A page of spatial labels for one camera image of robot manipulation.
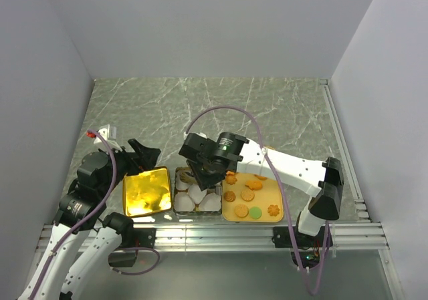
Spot swirl butter cookie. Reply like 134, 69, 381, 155
223, 190, 236, 202

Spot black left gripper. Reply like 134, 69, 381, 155
100, 137, 161, 198

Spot white paper cup top-left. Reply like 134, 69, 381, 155
175, 176, 191, 191

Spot white paper cup bottom-left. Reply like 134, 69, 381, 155
174, 192, 195, 212

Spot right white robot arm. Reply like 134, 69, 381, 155
179, 132, 344, 246

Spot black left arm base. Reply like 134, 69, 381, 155
120, 228, 156, 249

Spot round dotted biscuit middle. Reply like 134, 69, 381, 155
241, 188, 255, 202

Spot round dotted biscuit bottom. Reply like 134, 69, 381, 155
234, 204, 249, 218

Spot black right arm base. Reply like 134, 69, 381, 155
272, 226, 333, 250

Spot white paper cup centre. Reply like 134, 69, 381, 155
187, 184, 207, 204

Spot gold tin lid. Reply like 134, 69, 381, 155
122, 166, 173, 218

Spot orange flower cookie bottom-right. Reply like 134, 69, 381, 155
267, 204, 280, 216

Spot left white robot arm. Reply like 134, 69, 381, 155
20, 135, 161, 299

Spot round dotted biscuit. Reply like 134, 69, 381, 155
234, 204, 249, 218
241, 188, 255, 202

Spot green round cookie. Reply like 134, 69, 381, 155
249, 206, 262, 220

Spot yellow cookie tray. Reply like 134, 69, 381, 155
222, 172, 284, 223

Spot aluminium frame rail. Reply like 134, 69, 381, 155
135, 222, 389, 252

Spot white paper cup bottom-right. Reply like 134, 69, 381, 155
199, 193, 221, 212

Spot green christmas cookie tin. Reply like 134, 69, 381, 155
173, 167, 223, 217

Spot orange flower cookie middle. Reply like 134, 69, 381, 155
225, 174, 237, 185

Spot metal serving tongs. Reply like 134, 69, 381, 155
177, 167, 197, 184

